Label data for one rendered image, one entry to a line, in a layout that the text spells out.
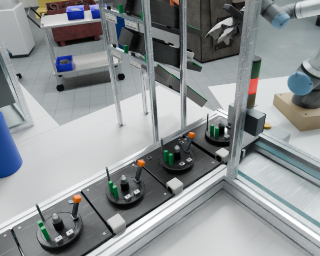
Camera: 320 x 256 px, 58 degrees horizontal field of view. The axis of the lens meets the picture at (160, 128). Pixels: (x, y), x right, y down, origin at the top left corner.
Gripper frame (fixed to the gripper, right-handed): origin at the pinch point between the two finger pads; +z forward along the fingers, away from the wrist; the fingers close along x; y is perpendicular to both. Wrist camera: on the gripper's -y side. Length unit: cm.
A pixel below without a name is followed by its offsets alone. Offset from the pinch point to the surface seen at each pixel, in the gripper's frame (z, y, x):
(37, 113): 94, 5, 58
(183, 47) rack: 18.4, -12.4, -9.8
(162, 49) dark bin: 25.7, -16.1, -6.8
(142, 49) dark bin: 31.0, -17.3, 0.4
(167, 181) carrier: 57, 9, -40
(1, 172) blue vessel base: 112, -8, 9
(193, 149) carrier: 41, 17, -30
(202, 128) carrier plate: 30.6, 22.0, -19.8
